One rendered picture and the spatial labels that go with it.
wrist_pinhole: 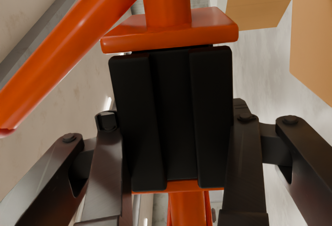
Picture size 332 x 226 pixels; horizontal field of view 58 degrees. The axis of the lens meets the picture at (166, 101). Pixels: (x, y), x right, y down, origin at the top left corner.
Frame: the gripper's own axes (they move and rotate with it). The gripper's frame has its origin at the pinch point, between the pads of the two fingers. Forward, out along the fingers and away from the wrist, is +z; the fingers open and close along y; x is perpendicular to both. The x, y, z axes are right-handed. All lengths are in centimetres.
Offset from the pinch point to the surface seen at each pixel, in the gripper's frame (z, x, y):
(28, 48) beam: 442, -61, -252
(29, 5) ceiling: 535, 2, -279
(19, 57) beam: 413, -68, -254
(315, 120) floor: 261, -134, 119
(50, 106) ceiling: 510, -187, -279
